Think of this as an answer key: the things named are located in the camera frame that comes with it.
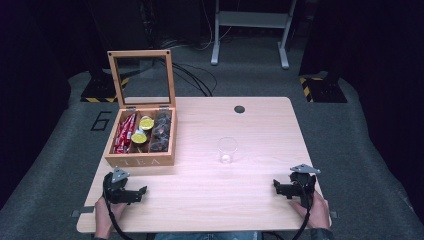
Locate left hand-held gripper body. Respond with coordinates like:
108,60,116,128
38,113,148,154
102,166,141,205

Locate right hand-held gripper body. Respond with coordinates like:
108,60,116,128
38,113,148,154
288,163,322,208

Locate person's left hand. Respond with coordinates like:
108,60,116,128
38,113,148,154
94,195,128,240

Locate wooden tea box with lid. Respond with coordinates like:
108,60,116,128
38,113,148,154
104,49,178,167

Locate dark wrapped pod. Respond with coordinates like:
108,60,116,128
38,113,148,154
152,123,171,139
156,111,173,126
149,137,170,153

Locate yellow lidded capsule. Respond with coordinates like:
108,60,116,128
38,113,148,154
138,115,156,132
130,129,148,145

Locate row of red packets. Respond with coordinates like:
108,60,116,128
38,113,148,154
113,113,137,155

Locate clear glass cup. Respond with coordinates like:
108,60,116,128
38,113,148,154
217,136,239,165

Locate person's blue jeans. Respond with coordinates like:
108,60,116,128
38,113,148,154
154,231,263,240

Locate black base with striped edge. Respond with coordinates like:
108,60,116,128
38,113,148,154
298,75,348,104
80,69,130,104

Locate white metal stand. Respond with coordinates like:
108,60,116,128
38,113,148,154
210,0,298,70

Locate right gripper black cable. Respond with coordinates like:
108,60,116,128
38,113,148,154
291,181,315,240

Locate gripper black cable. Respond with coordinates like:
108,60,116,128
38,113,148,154
291,181,315,240
103,194,135,240

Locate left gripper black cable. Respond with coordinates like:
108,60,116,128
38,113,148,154
103,194,135,240

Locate bundle of black floor cables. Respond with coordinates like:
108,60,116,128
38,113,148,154
159,39,218,98

